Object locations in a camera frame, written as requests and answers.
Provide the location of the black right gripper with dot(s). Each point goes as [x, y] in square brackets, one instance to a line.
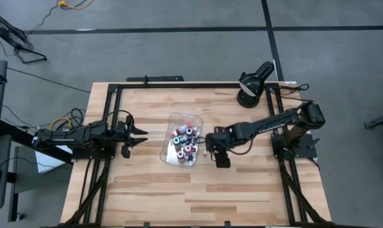
[221, 149]

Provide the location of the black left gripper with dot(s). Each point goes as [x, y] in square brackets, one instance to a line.
[125, 134]

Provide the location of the small orange dropper bottle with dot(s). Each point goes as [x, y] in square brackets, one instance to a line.
[195, 130]

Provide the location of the clear plastic storage bin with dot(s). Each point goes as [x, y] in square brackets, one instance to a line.
[181, 139]

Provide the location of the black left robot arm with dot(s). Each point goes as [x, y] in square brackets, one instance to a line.
[71, 136]

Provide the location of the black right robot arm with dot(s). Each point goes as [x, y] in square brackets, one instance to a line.
[273, 122]

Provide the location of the black flat mounting bar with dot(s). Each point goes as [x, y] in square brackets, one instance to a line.
[156, 78]

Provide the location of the black desk lamp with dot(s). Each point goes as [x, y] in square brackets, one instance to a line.
[251, 90]

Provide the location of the white sheet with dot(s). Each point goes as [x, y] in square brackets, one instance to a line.
[50, 161]

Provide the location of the black side desk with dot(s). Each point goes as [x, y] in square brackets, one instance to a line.
[26, 137]

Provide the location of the grey floor object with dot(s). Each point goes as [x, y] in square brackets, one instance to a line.
[379, 122]

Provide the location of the black folded stand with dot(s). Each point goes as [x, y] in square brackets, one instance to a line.
[7, 31]

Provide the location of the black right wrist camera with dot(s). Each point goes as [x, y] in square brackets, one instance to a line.
[214, 141]

